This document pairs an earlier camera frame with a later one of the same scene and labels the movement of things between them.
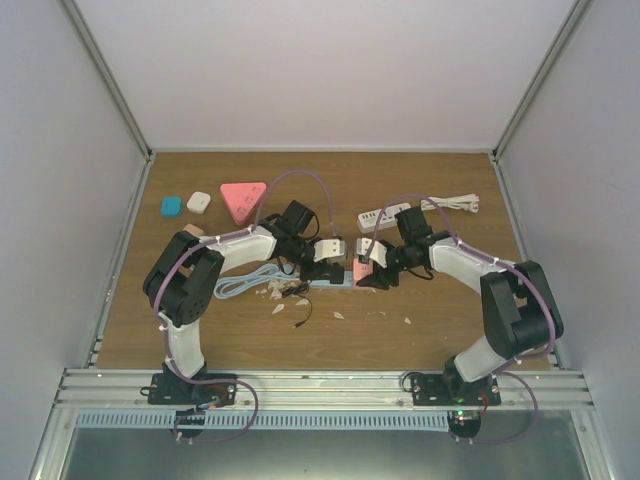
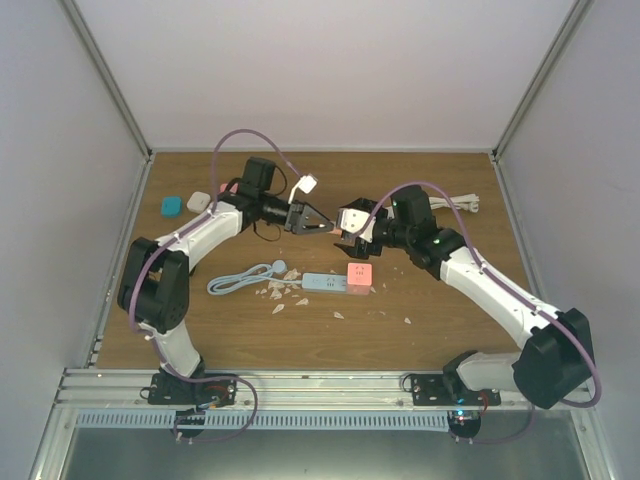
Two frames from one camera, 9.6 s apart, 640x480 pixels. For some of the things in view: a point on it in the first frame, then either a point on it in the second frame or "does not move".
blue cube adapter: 171,206 does not move
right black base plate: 438,389 does not move
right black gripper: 374,281 to 361,251
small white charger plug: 198,202 does not move
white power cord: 468,202 does not move
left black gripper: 323,268 to 303,210
